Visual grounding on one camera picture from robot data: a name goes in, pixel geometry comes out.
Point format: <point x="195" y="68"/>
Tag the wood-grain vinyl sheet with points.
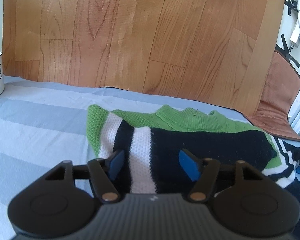
<point x="140" y="35"/>

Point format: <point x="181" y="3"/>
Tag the green navy white knitted sweater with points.
<point x="202" y="140"/>

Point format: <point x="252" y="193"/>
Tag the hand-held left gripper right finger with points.
<point x="190" y="166"/>

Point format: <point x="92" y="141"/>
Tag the blue white striped bedsheet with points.
<point x="40" y="130"/>

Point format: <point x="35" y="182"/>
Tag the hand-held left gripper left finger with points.
<point x="117" y="163"/>

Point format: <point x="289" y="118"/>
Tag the brown perforated seat cushion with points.
<point x="277" y="100"/>

